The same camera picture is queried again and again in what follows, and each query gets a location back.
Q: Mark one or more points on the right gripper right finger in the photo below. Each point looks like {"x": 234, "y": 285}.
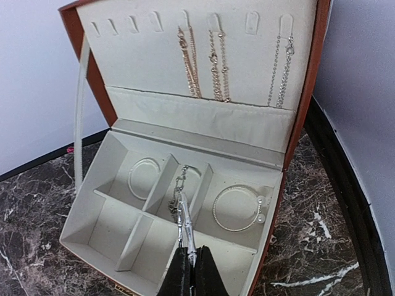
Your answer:
{"x": 206, "y": 277}

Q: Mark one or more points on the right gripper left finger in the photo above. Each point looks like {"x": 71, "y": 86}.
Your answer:
{"x": 177, "y": 281}

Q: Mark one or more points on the red jewelry box open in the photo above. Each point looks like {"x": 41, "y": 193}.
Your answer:
{"x": 216, "y": 92}

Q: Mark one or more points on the silver pearl open bangle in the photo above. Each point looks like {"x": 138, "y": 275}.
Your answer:
{"x": 238, "y": 207}

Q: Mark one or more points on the thin silver bangle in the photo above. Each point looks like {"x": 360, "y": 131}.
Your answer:
{"x": 142, "y": 176}

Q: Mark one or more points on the right black frame post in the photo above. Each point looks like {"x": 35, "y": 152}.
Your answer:
{"x": 352, "y": 200}

